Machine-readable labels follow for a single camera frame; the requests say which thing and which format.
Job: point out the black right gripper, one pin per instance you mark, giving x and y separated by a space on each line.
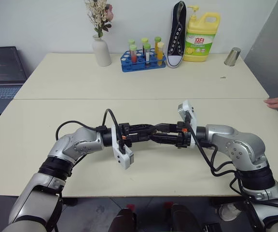
183 137

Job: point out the dried flower bouquet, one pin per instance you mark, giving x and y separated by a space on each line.
100 17

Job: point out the grey laptop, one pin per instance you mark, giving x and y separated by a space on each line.
1 72

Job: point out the yellow detergent bottle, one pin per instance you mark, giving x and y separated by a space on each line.
199 43

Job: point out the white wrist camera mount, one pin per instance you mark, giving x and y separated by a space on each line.
124 157
187 111

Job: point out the yellow-capped orange liquid tube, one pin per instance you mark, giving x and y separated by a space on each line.
160 56

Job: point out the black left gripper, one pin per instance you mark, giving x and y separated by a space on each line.
127 134

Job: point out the white ceramic vase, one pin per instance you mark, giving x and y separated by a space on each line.
102 53

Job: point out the blue test tube rack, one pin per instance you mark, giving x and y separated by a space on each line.
134 66

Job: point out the silver metal cup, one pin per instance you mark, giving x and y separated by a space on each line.
232 56

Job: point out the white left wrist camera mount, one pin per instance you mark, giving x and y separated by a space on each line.
124 157

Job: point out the green-capped orange liquid tube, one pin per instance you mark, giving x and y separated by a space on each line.
157 46

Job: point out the black canvas sneaker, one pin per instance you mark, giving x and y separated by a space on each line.
176 41

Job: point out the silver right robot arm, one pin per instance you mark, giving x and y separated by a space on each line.
245 149

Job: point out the green-capped red liquid tube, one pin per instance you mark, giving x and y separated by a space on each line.
134 56

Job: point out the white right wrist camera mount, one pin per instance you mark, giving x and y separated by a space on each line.
187 111

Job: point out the dark rounded shape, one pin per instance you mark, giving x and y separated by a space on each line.
123 221

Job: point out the yellow-green-capped test tube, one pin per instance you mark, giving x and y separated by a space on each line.
144 41

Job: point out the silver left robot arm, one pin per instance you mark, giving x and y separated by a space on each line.
40 191

